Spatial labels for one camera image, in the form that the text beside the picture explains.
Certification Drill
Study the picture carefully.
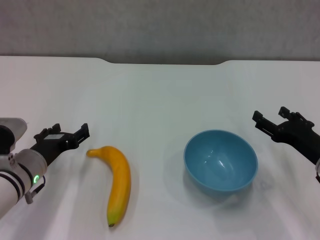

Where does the black cable with grey plug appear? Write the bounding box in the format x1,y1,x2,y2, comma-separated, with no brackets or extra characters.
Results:
24,174,47,205

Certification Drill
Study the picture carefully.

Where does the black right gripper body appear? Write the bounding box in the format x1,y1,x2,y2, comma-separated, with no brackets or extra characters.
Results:
273,119,320,165

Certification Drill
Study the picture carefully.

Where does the blue bowl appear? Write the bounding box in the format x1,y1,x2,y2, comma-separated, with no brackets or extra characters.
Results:
183,129,259,196

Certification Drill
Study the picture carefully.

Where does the yellow banana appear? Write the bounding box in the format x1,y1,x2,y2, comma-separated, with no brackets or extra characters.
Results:
86,145,132,228

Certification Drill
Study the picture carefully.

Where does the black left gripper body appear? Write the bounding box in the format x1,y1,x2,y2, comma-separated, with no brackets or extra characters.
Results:
29,132,69,167

